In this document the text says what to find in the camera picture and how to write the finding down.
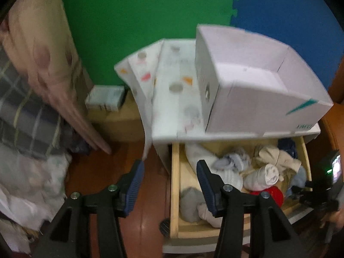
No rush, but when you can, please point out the white floral cloth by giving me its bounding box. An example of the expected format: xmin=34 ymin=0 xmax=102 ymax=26
xmin=0 ymin=142 xmax=72 ymax=253

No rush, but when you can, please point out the white cardboard box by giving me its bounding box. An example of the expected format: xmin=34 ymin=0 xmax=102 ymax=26
xmin=195 ymin=24 xmax=334 ymax=136

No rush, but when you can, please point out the small white teal box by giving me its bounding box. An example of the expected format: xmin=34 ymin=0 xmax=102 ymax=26
xmin=85 ymin=85 xmax=127 ymax=112

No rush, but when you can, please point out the white patterned cover sheet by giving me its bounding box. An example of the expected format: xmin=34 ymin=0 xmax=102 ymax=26
xmin=114 ymin=39 xmax=207 ymax=162

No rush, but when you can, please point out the red underwear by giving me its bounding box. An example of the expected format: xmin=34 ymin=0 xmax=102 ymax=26
xmin=251 ymin=186 xmax=284 ymax=208

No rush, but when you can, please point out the blue foam mat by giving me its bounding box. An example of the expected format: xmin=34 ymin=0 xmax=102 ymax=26
xmin=230 ymin=0 xmax=344 ymax=92

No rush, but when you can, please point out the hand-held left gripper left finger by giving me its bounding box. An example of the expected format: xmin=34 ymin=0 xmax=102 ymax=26
xmin=32 ymin=159 xmax=146 ymax=258

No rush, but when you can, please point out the brown wooden furniture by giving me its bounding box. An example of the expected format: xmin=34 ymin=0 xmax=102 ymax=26
xmin=320 ymin=56 xmax=344 ymax=156

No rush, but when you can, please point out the pale pink underwear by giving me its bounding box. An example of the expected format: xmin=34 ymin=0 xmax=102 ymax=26
xmin=197 ymin=202 xmax=224 ymax=228

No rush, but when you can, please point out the wooden drawer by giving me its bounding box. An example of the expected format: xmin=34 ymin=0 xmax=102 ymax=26
xmin=164 ymin=136 xmax=313 ymax=254

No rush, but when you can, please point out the grey plaid blanket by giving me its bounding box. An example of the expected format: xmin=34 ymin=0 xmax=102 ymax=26
xmin=0 ymin=46 xmax=73 ymax=159

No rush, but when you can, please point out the white sock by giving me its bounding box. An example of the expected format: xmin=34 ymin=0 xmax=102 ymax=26
xmin=244 ymin=164 xmax=280 ymax=192

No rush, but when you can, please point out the person's right hand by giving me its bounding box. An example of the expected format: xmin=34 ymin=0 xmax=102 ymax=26
xmin=321 ymin=210 xmax=344 ymax=233

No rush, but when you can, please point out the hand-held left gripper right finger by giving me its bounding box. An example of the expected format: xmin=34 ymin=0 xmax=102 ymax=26
xmin=196 ymin=159 xmax=309 ymax=258

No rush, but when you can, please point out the brown cardboard box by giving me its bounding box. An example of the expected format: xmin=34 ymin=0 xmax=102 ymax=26
xmin=87 ymin=94 xmax=147 ymax=143

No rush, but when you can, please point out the navy blue underwear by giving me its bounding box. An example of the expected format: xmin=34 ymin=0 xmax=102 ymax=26
xmin=278 ymin=138 xmax=298 ymax=160

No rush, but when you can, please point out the light blue underwear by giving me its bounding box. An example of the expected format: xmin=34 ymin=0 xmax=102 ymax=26
xmin=285 ymin=166 xmax=307 ymax=197

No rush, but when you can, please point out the green foam mat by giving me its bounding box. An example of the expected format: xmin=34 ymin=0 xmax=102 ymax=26
xmin=58 ymin=0 xmax=242 ymax=92

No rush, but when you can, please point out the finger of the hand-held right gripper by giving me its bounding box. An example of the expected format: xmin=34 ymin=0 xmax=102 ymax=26
xmin=292 ymin=183 xmax=313 ymax=196

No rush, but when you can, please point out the white striped underwear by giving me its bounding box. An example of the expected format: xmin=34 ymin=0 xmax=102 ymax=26
xmin=220 ymin=170 xmax=244 ymax=191

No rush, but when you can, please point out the light grey underwear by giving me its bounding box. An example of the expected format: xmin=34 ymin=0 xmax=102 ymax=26
xmin=185 ymin=143 xmax=217 ymax=176

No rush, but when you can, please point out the pink patterned curtain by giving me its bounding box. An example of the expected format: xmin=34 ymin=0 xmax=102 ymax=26
xmin=5 ymin=0 xmax=112 ymax=155

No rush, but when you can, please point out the blue grey underwear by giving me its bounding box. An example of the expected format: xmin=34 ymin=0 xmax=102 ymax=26
xmin=214 ymin=150 xmax=252 ymax=173

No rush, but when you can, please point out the beige strappy underwear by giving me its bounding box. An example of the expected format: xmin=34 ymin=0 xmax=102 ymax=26
xmin=255 ymin=144 xmax=302 ymax=182

